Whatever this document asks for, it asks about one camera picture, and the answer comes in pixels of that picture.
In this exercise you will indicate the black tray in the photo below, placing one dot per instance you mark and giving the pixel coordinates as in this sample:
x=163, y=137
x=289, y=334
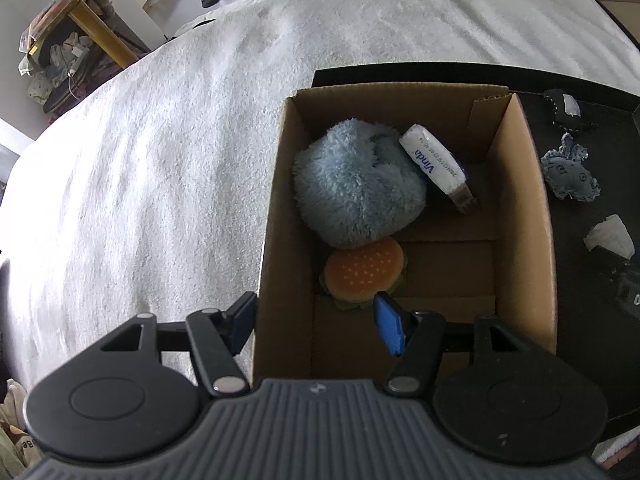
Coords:
x=575, y=220

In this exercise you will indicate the beige bag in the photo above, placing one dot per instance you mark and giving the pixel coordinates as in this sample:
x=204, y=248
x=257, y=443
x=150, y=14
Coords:
x=12, y=435

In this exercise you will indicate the crumpled white tissue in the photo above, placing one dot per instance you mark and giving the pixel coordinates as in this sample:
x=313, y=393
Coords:
x=610, y=235

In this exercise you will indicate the dark toy with white patch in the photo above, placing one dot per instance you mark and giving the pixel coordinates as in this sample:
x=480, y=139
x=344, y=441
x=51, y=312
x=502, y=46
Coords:
x=560, y=112

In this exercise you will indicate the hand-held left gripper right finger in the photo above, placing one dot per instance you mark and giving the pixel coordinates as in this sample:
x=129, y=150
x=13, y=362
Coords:
x=390, y=322

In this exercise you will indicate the brown cardboard box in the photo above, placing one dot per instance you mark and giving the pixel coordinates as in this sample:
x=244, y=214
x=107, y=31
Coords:
x=525, y=210

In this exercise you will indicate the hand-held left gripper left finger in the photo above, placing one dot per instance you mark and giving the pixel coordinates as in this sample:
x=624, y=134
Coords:
x=245, y=317

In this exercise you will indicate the clutter pile under table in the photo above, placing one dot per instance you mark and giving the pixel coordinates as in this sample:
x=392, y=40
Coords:
x=60, y=77

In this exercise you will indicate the round table with yellow leg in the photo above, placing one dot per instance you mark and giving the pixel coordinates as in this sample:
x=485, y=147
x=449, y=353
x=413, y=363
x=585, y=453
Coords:
x=100, y=30

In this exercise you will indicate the printed tissue packet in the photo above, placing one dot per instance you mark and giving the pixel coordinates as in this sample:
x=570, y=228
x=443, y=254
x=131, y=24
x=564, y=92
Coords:
x=430, y=160

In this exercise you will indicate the blue fluffy plush toy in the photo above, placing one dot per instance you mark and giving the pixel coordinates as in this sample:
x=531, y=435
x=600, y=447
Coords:
x=350, y=185

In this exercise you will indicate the hamburger toy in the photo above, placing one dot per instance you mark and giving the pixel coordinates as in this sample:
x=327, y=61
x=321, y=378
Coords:
x=362, y=267

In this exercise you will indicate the denim fish toy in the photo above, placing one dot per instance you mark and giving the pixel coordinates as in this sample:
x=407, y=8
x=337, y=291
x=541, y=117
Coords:
x=567, y=172

